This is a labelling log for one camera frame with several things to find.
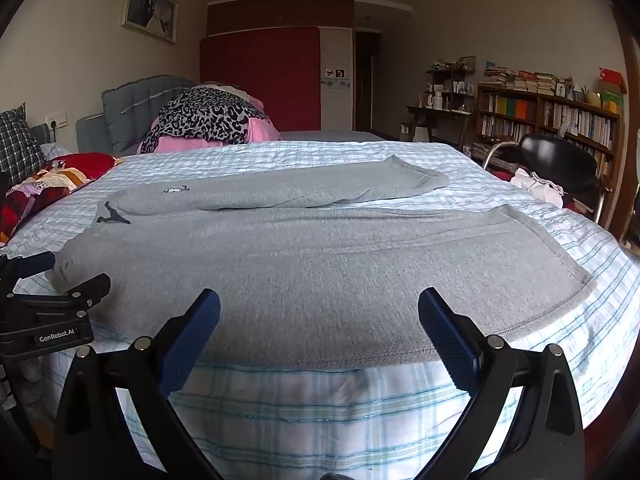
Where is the dark wooden desk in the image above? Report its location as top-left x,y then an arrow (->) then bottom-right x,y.
406,105 -> 476,148

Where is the stack of books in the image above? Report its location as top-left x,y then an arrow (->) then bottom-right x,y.
481,61 -> 561,96

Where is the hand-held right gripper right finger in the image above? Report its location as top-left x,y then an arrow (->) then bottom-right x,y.
417,287 -> 586,480

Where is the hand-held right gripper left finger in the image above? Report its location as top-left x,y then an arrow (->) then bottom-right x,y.
52,288 -> 226,480

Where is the leopard print cloth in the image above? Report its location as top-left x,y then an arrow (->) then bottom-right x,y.
141,86 -> 271,155

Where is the red box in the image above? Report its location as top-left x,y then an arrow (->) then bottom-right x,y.
598,66 -> 627,93

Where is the black chair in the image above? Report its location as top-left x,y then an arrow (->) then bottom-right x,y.
482,133 -> 613,223

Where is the white wardrobe door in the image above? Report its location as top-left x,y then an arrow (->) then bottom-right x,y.
319,27 -> 353,132

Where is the wooden bookshelf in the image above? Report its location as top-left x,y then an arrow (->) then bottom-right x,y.
475,82 -> 621,181

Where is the red patterned pillow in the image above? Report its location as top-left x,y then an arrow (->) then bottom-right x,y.
0,152 -> 123,246

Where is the bed with plaid sheet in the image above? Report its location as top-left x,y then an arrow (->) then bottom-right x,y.
0,140 -> 640,480

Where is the dark plaid pillow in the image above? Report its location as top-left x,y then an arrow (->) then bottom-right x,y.
0,103 -> 48,188

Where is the small desk shelf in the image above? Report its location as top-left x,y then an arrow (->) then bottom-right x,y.
425,57 -> 477,111

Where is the wooden upper cabinet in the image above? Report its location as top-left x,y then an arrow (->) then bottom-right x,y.
206,0 -> 356,37

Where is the white cloth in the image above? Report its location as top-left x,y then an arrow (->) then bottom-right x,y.
510,167 -> 566,207

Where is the grey sweatshirt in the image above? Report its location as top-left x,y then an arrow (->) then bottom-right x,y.
46,155 -> 598,368

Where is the framed wall picture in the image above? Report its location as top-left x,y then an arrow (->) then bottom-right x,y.
120,0 -> 179,45

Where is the grey headboard cushion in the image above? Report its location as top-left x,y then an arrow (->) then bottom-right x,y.
76,75 -> 201,157

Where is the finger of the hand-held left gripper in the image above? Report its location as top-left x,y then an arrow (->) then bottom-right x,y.
12,273 -> 112,312
0,251 -> 56,291

